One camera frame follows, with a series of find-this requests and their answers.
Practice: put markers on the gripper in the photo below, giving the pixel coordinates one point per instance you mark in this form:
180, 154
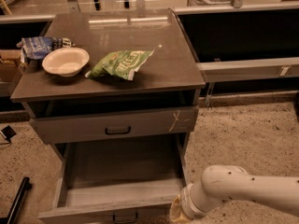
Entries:
187, 202

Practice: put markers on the grey drawer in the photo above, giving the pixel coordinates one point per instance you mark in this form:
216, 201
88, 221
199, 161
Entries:
118, 181
115, 125

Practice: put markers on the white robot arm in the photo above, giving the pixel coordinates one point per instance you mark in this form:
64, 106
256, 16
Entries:
220, 184

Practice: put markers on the grey drawer cabinet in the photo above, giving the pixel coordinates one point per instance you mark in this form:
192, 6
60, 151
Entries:
169, 78

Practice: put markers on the green chip bag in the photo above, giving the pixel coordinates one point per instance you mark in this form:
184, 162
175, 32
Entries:
123, 64

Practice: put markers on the black bar on floor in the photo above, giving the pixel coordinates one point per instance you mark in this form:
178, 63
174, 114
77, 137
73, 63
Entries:
14, 209

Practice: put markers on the small black floor object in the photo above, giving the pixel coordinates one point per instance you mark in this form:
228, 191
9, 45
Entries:
7, 133

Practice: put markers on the white bowl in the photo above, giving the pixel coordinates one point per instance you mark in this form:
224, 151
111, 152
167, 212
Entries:
65, 62

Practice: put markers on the blue chip bag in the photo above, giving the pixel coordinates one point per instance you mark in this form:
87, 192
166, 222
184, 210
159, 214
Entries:
38, 47

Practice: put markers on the cardboard box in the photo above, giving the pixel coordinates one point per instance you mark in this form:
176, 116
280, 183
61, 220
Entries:
10, 64

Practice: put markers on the grey side shelf rail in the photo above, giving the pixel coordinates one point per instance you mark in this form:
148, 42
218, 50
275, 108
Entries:
249, 69

